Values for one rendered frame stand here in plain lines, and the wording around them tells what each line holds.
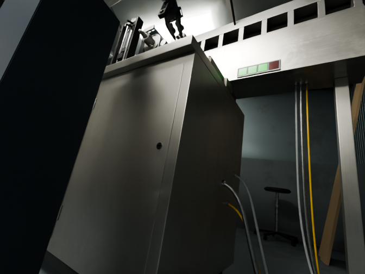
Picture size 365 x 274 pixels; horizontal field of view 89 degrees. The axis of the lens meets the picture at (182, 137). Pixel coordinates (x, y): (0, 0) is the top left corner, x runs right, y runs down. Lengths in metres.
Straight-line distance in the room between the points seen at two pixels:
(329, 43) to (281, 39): 0.25
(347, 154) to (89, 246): 1.18
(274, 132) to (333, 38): 2.31
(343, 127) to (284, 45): 0.56
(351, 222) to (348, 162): 0.27
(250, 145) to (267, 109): 0.72
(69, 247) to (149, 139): 0.47
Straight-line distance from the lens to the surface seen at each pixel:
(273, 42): 1.41
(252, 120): 3.54
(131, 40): 1.35
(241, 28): 1.59
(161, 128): 0.60
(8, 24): 0.64
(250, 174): 3.28
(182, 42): 0.70
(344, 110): 1.30
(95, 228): 0.73
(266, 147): 3.38
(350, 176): 1.20
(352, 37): 1.34
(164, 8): 1.18
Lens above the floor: 0.40
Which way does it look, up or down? 16 degrees up
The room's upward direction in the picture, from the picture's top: 10 degrees clockwise
